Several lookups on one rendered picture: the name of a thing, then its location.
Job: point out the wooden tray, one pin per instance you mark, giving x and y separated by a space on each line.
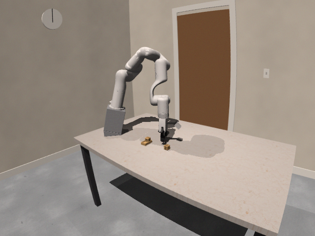
146 143

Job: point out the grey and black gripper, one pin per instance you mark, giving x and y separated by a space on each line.
163 128

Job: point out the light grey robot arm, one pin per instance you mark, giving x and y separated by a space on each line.
133 68

